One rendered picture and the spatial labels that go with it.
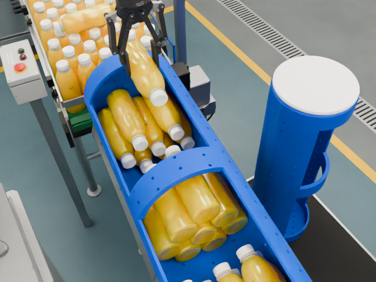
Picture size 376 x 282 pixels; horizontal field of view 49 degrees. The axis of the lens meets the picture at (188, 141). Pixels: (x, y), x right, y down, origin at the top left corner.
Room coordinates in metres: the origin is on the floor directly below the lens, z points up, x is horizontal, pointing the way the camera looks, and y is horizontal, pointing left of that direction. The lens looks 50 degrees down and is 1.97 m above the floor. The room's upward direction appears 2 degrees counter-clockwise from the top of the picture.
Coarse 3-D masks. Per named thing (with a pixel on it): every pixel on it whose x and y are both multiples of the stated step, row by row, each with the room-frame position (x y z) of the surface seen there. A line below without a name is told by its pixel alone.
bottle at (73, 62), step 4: (64, 56) 1.12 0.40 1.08; (72, 56) 1.12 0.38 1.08; (76, 56) 1.13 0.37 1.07; (68, 60) 1.11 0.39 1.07; (72, 60) 1.11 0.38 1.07; (76, 60) 1.12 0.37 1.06; (72, 64) 1.11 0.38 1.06; (76, 64) 1.11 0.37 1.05; (72, 68) 1.10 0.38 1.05; (76, 68) 1.11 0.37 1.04; (76, 72) 1.10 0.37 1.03; (80, 84) 1.10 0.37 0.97
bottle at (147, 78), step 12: (132, 48) 0.85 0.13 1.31; (144, 48) 0.87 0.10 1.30; (132, 60) 0.81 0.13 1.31; (144, 60) 0.80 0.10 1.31; (132, 72) 0.78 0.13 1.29; (144, 72) 0.76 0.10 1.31; (156, 72) 0.76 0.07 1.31; (144, 84) 0.73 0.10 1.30; (156, 84) 0.73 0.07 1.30; (144, 96) 0.73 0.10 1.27
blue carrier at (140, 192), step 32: (160, 64) 0.91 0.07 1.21; (96, 96) 0.90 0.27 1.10; (96, 128) 0.77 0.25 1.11; (192, 128) 0.82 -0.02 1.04; (192, 160) 0.55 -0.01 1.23; (224, 160) 0.58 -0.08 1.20; (128, 192) 0.54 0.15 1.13; (160, 192) 0.49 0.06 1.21; (256, 224) 0.41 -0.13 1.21; (224, 256) 0.45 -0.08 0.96; (288, 256) 0.34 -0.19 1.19
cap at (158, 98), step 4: (156, 92) 0.71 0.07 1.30; (160, 92) 0.71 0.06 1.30; (164, 92) 0.71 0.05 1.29; (152, 96) 0.70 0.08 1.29; (156, 96) 0.70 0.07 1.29; (160, 96) 0.70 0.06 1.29; (164, 96) 0.70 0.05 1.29; (152, 100) 0.69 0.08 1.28; (156, 100) 0.70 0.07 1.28; (160, 100) 0.70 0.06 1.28; (164, 100) 0.70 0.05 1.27; (156, 104) 0.69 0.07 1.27; (160, 104) 0.70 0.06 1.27
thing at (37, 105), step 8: (32, 104) 1.07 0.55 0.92; (40, 104) 1.08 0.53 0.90; (40, 112) 1.07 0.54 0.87; (40, 120) 1.07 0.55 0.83; (48, 120) 1.08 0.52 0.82; (48, 128) 1.07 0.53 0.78; (48, 136) 1.07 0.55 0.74; (56, 136) 1.10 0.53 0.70; (48, 144) 1.07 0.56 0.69; (56, 144) 1.08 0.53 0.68; (56, 152) 1.07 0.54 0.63; (56, 160) 1.07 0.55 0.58; (64, 160) 1.08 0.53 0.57; (64, 168) 1.07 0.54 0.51; (64, 176) 1.07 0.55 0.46; (72, 176) 1.08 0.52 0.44; (72, 184) 1.08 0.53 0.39; (72, 192) 1.07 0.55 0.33; (80, 200) 1.08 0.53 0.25; (80, 208) 1.07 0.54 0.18; (80, 216) 1.07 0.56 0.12; (88, 216) 1.08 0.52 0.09; (88, 224) 1.07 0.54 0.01
